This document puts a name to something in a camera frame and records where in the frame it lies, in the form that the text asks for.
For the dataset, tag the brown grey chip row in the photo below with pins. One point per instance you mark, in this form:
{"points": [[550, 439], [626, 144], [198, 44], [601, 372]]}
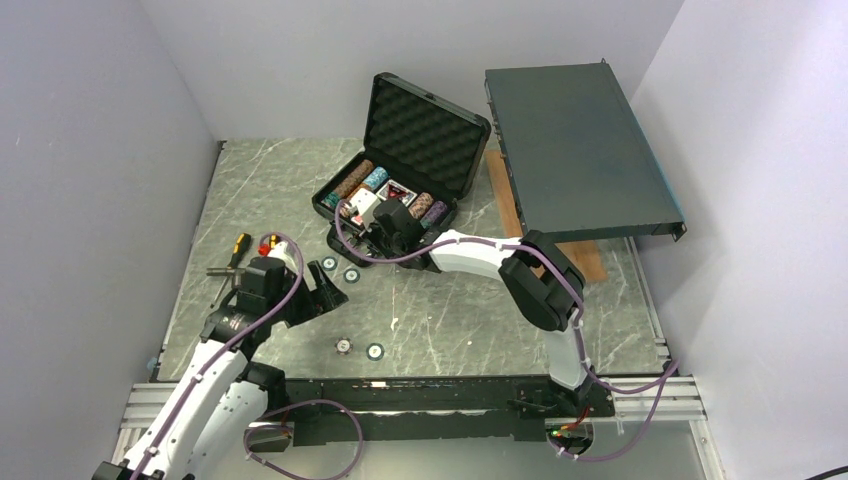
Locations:
{"points": [[349, 183]]}

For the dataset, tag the light blue chip stack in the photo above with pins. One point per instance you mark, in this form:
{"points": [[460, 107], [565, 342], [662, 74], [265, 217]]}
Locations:
{"points": [[375, 179]]}

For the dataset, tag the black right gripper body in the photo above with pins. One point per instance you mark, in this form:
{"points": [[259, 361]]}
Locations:
{"points": [[388, 247]]}

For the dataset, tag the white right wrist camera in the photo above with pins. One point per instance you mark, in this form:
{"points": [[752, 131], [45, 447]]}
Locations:
{"points": [[362, 206]]}

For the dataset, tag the white brown poker chip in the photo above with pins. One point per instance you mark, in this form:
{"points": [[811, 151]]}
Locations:
{"points": [[343, 346]]}

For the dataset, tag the red black all-in triangle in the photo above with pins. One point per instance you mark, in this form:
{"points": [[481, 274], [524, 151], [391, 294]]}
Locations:
{"points": [[396, 192]]}

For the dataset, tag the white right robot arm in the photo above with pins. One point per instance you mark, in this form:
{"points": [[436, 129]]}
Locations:
{"points": [[544, 284]]}

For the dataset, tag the purple chip stack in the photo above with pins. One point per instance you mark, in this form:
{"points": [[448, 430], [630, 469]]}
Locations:
{"points": [[433, 214]]}

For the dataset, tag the wooden board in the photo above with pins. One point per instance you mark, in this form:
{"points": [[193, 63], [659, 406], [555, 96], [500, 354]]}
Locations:
{"points": [[585, 255]]}

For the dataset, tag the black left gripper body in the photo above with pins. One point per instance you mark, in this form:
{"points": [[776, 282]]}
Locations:
{"points": [[299, 305]]}

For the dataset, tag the teal poker chip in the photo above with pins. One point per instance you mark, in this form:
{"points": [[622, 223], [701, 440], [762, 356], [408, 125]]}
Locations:
{"points": [[375, 351], [329, 263], [351, 275]]}

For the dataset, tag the grey metal pipe fitting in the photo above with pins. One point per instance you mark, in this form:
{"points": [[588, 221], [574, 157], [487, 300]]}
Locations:
{"points": [[232, 275]]}

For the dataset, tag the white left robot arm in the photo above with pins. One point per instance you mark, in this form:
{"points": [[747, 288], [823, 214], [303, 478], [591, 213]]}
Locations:
{"points": [[223, 390]]}

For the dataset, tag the black yellow handled screwdriver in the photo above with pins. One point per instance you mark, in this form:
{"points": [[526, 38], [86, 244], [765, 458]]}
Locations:
{"points": [[239, 251]]}

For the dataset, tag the black poker set case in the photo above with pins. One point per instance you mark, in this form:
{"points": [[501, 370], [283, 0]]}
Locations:
{"points": [[425, 142]]}

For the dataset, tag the blue playing card deck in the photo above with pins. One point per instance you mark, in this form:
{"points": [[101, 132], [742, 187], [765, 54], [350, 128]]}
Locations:
{"points": [[397, 192]]}

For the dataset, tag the brown blue chip row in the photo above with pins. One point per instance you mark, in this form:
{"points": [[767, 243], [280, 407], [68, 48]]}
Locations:
{"points": [[421, 205]]}

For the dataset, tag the dark teal rack server box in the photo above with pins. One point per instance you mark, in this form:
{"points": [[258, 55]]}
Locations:
{"points": [[579, 164]]}

